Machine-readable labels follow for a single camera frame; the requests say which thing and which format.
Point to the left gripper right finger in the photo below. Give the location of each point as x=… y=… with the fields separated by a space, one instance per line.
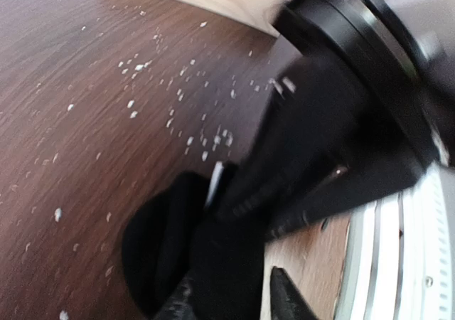
x=286 y=302

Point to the black sock white stripes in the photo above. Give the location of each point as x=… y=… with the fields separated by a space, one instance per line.
x=177 y=241

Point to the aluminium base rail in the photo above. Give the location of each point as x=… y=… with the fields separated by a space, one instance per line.
x=399 y=260

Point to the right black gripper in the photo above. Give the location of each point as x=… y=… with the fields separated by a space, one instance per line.
x=325 y=146

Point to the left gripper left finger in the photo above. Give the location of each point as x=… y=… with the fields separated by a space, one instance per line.
x=177 y=306

